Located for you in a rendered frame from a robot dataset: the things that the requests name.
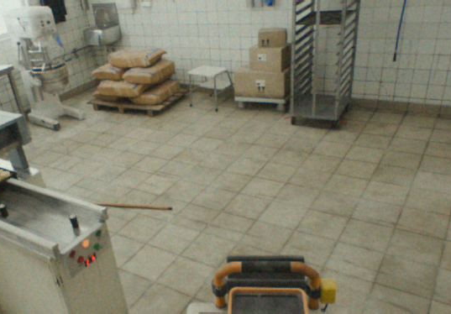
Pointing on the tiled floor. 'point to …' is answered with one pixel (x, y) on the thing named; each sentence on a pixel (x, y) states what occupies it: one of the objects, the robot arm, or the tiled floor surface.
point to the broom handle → (133, 206)
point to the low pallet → (139, 104)
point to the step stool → (210, 81)
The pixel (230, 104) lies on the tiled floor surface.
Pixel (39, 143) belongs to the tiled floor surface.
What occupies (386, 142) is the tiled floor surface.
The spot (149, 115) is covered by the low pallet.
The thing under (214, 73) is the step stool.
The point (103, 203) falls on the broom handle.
